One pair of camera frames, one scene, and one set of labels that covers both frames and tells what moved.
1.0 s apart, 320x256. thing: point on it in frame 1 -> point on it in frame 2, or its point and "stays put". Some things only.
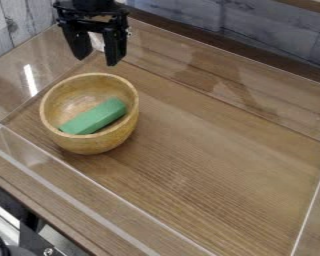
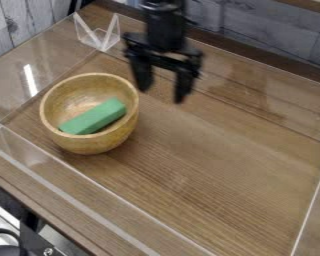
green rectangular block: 95,118 stays put
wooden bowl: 75,94 stays put
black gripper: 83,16 -> 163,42
